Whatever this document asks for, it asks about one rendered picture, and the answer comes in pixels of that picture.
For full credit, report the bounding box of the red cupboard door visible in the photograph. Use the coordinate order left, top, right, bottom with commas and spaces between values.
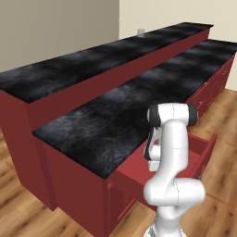
107, 182, 137, 229

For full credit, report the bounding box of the red kitchen island cabinet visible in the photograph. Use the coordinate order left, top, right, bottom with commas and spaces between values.
0, 27, 214, 237

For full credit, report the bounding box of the red open drawer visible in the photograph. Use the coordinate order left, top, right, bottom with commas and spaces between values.
110, 129, 218, 214

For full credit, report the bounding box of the run of red cupboards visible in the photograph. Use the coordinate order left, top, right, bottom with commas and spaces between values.
184, 53, 237, 125

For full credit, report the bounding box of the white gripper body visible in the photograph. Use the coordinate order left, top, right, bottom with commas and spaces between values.
147, 159, 162, 173

